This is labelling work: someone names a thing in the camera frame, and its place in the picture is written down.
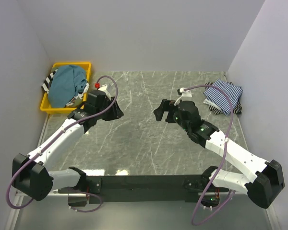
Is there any blue white striped folded top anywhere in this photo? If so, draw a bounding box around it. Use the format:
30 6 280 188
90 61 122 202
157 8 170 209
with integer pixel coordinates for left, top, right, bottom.
203 79 243 116

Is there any black base beam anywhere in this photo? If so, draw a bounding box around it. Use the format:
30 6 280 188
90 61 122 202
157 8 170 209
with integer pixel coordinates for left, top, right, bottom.
57 173 231 206

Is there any teal tank top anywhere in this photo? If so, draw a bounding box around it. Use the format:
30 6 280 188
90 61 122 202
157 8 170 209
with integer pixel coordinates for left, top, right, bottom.
48 65 89 108

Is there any purple cable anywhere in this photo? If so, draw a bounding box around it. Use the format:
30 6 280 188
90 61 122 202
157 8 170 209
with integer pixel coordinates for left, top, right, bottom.
182 85 237 226
6 75 119 214

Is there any black white striped top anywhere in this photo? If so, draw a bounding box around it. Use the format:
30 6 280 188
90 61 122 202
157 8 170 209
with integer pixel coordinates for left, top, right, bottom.
41 66 89 98

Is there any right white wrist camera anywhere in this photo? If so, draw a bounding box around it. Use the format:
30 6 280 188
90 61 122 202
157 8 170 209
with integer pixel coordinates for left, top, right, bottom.
174 88 192 106

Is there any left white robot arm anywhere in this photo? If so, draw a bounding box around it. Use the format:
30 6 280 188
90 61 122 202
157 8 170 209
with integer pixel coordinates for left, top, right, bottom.
11 90 123 201

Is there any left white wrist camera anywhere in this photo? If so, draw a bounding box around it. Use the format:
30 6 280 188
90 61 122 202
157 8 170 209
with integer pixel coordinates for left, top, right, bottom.
95 82 111 99

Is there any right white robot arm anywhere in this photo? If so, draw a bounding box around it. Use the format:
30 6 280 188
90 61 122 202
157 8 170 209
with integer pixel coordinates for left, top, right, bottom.
154 99 285 209

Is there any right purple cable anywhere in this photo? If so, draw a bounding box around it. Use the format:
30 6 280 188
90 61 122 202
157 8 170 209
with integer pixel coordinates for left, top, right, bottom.
182 85 237 226

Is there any aluminium rail frame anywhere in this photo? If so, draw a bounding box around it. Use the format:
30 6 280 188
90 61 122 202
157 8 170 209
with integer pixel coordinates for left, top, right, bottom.
16 188 92 198

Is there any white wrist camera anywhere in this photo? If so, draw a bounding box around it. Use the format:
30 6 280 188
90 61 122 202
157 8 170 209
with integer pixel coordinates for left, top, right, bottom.
95 82 111 99
174 88 192 106

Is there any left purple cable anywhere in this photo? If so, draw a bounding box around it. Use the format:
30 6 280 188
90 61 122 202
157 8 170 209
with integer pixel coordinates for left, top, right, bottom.
6 75 119 214

